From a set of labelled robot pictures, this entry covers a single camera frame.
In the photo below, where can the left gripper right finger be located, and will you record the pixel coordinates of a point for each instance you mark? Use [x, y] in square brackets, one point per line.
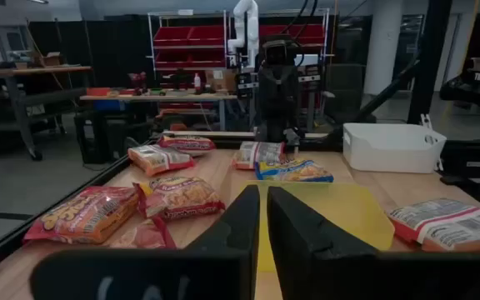
[306, 258]

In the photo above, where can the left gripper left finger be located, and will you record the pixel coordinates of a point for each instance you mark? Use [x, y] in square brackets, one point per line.
[223, 258]

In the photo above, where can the red ramen noodle pack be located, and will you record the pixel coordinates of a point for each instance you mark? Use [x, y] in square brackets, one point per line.
[427, 216]
[144, 237]
[188, 144]
[256, 153]
[181, 198]

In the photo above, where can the blue ramen noodle pack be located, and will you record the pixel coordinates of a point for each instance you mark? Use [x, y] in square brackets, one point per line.
[294, 171]

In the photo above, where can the orange ramen noodle pack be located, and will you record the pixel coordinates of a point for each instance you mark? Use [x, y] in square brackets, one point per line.
[158, 159]
[465, 237]

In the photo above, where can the orange Saucy Noodles pack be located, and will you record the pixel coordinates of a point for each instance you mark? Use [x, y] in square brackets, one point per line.
[81, 214]

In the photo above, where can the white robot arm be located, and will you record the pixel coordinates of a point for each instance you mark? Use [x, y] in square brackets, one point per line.
[248, 25]

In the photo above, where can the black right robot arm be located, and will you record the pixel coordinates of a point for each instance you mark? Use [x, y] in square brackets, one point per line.
[271, 131]

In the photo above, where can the yellow translucent plastic bin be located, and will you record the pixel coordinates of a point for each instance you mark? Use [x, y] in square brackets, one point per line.
[348, 212]

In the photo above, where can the white bottle red cap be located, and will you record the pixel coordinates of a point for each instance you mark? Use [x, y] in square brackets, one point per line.
[197, 82]

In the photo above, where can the red bin shelf rack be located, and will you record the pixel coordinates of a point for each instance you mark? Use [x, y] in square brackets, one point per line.
[181, 37]

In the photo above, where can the white pillar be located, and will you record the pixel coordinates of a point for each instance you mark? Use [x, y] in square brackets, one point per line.
[383, 50]

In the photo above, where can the wooden workbench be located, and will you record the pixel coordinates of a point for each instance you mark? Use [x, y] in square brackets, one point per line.
[161, 97]

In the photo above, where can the black storage case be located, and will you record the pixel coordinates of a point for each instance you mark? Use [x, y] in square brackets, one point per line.
[92, 137]

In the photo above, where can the grey desk on casters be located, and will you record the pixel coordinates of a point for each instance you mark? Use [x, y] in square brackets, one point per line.
[23, 71]

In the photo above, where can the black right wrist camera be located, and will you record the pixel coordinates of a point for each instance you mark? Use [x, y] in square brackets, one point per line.
[279, 52]

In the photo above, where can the black rig post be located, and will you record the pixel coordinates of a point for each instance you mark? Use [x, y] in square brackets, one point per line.
[429, 62]

